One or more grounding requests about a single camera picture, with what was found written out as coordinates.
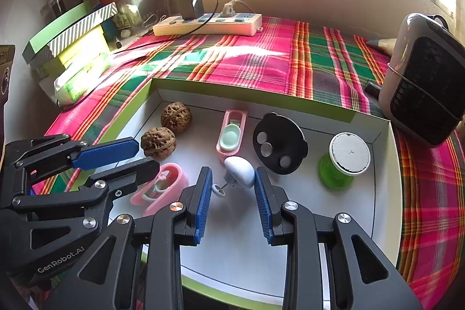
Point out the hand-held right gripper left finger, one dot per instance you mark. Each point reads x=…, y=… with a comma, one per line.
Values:
x=203, y=201

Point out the white power strip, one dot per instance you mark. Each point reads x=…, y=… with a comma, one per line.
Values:
x=210, y=27

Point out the green and white spool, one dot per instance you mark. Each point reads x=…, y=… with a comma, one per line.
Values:
x=348, y=155

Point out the black round holder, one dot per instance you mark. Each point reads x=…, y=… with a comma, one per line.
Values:
x=278, y=134

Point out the white plug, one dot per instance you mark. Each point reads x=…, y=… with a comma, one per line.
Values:
x=228, y=9

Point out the green and white shallow box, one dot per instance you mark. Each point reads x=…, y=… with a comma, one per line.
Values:
x=232, y=259

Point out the green tissue pack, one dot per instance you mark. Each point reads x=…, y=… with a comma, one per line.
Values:
x=81, y=77

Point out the beige cloth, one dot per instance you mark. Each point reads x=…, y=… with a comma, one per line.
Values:
x=383, y=44

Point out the pink toy washbasin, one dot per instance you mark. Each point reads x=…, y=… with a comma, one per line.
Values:
x=230, y=135

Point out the black charger adapter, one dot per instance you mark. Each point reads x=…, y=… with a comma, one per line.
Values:
x=190, y=5

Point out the grey portable heater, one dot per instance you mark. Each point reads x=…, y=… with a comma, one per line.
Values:
x=425, y=88

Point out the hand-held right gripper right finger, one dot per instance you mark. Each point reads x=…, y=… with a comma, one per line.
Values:
x=262, y=201

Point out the clear plastic container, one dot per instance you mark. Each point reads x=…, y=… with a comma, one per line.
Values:
x=140, y=10

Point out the pink toy bathtub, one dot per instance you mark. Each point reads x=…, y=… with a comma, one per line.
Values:
x=170, y=176

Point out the brown walnut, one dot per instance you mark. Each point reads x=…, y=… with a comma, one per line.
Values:
x=158, y=143
x=176, y=116

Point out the white egg-shaped wheeled toy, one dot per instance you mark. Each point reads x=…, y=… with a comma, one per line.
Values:
x=239, y=170

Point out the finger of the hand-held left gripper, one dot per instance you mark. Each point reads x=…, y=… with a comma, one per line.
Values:
x=127, y=175
x=105, y=153

